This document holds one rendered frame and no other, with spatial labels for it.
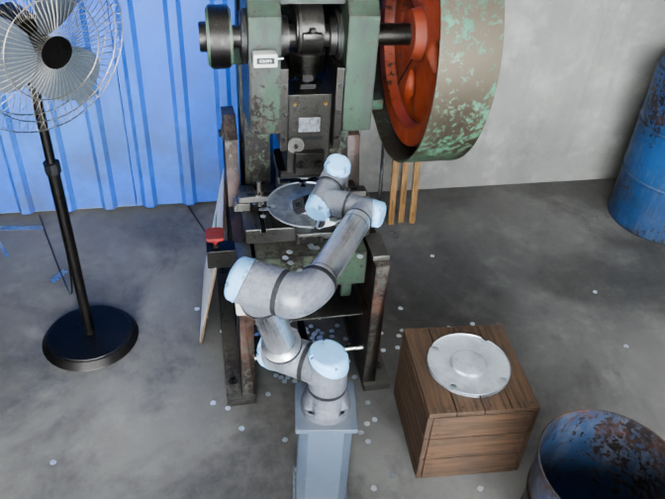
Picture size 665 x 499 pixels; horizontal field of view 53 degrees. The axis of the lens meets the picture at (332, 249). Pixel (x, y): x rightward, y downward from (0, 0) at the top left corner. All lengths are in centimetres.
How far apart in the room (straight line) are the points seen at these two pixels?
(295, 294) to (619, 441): 122
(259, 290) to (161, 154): 213
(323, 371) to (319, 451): 33
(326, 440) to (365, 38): 121
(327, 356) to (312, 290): 39
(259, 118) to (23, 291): 164
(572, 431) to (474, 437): 33
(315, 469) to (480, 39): 137
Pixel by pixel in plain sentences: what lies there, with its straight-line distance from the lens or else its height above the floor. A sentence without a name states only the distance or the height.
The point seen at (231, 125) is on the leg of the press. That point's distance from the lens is 264.
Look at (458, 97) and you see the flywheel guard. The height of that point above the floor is 129.
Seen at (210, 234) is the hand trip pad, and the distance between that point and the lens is 222.
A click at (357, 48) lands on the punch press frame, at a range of 210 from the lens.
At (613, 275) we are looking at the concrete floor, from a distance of 365.
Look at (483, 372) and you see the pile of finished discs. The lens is 239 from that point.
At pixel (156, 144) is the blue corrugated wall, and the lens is 358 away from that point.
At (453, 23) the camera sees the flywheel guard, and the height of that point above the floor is 149.
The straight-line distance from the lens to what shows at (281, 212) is 228.
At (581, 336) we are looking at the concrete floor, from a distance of 322.
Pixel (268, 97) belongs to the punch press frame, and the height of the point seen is 118.
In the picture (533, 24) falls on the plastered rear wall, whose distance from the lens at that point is 379.
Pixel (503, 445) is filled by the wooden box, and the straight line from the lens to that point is 247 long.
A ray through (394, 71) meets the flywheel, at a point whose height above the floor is 112.
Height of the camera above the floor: 205
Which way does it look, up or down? 37 degrees down
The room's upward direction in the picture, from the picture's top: 4 degrees clockwise
